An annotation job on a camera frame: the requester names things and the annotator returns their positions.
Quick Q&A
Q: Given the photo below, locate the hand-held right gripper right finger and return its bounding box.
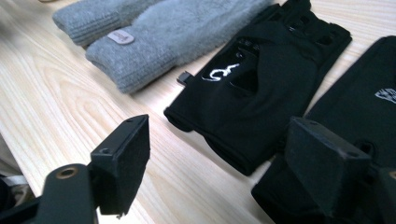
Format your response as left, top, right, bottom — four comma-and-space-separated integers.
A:
284, 116, 374, 219

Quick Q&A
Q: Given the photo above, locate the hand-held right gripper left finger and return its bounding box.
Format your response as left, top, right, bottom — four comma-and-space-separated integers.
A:
90, 114, 151, 219

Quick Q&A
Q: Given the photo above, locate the black glove with white emblem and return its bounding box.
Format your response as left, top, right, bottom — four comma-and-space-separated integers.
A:
250, 35, 396, 224

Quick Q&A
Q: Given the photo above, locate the black fingerless glove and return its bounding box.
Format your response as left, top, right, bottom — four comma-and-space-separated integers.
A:
163, 0, 354, 177

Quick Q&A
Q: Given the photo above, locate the grey knit glove with label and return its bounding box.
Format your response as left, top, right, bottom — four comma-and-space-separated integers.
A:
85, 0, 276, 94

